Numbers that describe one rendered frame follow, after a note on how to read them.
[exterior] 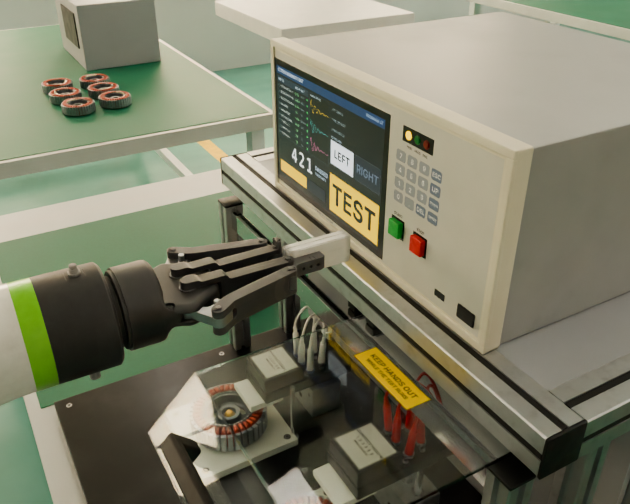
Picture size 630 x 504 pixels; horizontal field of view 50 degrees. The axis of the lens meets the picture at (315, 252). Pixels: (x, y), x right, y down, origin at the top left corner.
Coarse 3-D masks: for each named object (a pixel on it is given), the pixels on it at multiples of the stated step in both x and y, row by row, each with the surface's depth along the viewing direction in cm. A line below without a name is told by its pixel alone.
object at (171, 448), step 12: (168, 444) 61; (180, 444) 61; (192, 444) 63; (168, 456) 61; (180, 456) 60; (192, 456) 63; (180, 468) 59; (192, 468) 59; (180, 480) 58; (192, 480) 57; (192, 492) 57; (204, 492) 56
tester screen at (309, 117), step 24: (288, 72) 84; (288, 96) 86; (312, 96) 80; (336, 96) 75; (288, 120) 87; (312, 120) 82; (336, 120) 77; (360, 120) 72; (384, 120) 68; (288, 144) 89; (312, 144) 83; (360, 144) 73; (336, 168) 79; (360, 192) 76; (336, 216) 82
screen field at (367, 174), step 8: (336, 144) 78; (336, 152) 78; (344, 152) 77; (352, 152) 75; (336, 160) 79; (344, 160) 77; (352, 160) 76; (360, 160) 74; (344, 168) 78; (352, 168) 76; (360, 168) 75; (368, 168) 73; (376, 168) 72; (352, 176) 77; (360, 176) 75; (368, 176) 74; (376, 176) 72; (368, 184) 74; (376, 184) 73; (376, 192) 73
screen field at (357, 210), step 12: (336, 180) 80; (336, 192) 81; (348, 192) 78; (336, 204) 82; (348, 204) 79; (360, 204) 77; (372, 204) 74; (348, 216) 80; (360, 216) 77; (372, 216) 75; (360, 228) 78; (372, 228) 76; (372, 240) 76
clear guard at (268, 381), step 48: (336, 336) 74; (384, 336) 74; (192, 384) 68; (240, 384) 67; (288, 384) 67; (336, 384) 67; (432, 384) 67; (192, 432) 65; (240, 432) 62; (288, 432) 62; (336, 432) 62; (384, 432) 62; (432, 432) 62; (480, 432) 62; (240, 480) 59; (288, 480) 57; (336, 480) 57; (384, 480) 57; (432, 480) 57
